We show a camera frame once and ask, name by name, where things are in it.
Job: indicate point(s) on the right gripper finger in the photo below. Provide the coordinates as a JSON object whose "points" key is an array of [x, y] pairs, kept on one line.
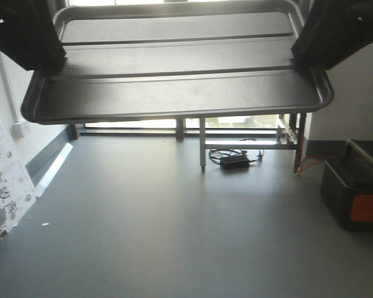
{"points": [[333, 31]]}

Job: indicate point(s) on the white printed board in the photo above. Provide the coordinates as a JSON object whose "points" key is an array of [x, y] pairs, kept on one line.
{"points": [[17, 192]]}

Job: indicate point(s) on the grey metal table frame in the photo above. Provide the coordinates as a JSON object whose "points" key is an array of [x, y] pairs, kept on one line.
{"points": [[289, 136]]}

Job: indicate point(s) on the black orange power station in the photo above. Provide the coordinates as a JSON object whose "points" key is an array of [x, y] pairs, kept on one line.
{"points": [[347, 187]]}

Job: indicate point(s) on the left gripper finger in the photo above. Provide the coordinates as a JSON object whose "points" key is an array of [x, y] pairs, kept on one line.
{"points": [[28, 36]]}

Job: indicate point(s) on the small silver ribbed tray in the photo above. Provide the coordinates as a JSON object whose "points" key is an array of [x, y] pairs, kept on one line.
{"points": [[176, 59]]}

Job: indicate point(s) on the black power adapter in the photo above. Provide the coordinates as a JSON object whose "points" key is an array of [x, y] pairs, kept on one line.
{"points": [[233, 158]]}

